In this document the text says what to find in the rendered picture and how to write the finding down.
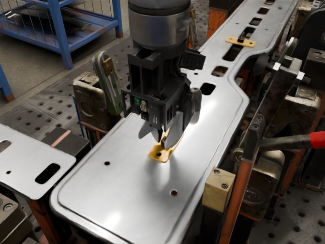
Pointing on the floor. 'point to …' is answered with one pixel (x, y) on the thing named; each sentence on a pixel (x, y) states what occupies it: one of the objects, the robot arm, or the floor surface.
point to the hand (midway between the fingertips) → (166, 136)
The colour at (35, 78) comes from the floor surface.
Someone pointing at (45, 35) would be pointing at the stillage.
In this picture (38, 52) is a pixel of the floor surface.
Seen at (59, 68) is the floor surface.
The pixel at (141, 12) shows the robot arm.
